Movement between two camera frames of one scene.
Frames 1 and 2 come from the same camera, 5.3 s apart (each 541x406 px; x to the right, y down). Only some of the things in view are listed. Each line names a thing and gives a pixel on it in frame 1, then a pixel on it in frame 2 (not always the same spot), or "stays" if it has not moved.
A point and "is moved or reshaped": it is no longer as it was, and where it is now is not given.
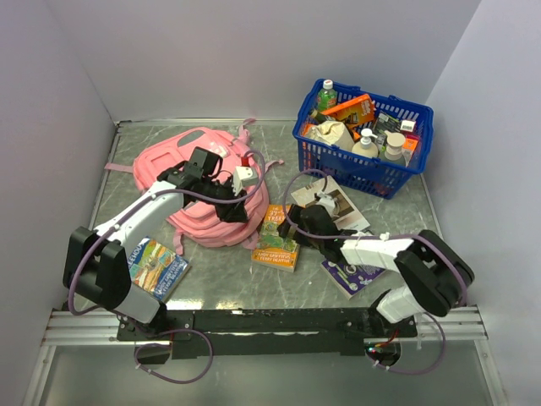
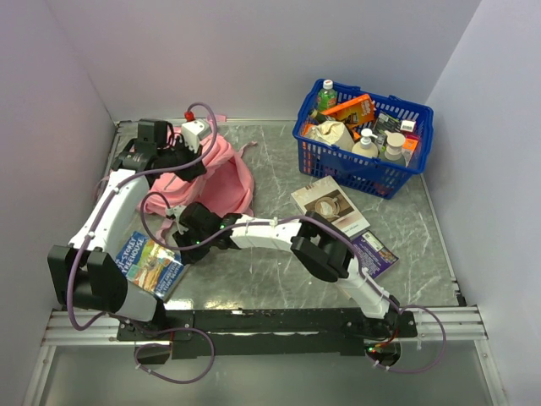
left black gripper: (232, 212) to (192, 172)
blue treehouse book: (156, 268) stays
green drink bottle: (327, 97) stays
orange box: (354, 112) stays
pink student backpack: (201, 225) is moved or reshaped
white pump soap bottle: (366, 146) stays
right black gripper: (294, 214) to (192, 257)
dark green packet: (385, 122) stays
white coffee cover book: (349, 217) stays
